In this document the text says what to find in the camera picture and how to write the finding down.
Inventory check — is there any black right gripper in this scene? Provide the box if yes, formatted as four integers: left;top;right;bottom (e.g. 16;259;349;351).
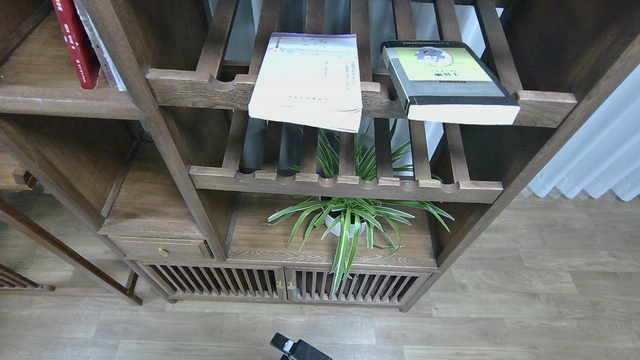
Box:
270;332;332;360

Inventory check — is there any green and black book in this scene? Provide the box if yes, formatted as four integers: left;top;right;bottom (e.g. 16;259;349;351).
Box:
381;39;521;126

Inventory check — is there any red paperback book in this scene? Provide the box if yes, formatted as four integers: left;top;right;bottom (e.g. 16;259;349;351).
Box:
52;0;100;90

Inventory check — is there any white plant pot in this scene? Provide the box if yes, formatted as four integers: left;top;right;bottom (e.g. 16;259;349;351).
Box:
325;210;367;239

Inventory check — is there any brass drawer knob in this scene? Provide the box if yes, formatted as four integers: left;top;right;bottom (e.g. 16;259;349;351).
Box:
157;246;169;257

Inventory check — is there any dark wooden bookshelf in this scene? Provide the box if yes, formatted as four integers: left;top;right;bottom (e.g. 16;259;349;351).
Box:
1;0;639;312

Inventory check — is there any green spider plant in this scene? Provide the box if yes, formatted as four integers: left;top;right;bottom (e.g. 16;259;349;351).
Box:
262;131;454;295

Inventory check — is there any white paperback book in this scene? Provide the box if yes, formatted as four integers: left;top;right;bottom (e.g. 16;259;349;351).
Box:
247;32;363;133

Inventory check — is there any white upright book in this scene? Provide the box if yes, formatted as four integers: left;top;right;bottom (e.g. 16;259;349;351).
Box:
73;0;127;92

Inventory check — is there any white curtain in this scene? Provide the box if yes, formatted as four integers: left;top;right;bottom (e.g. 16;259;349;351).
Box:
525;68;640;202

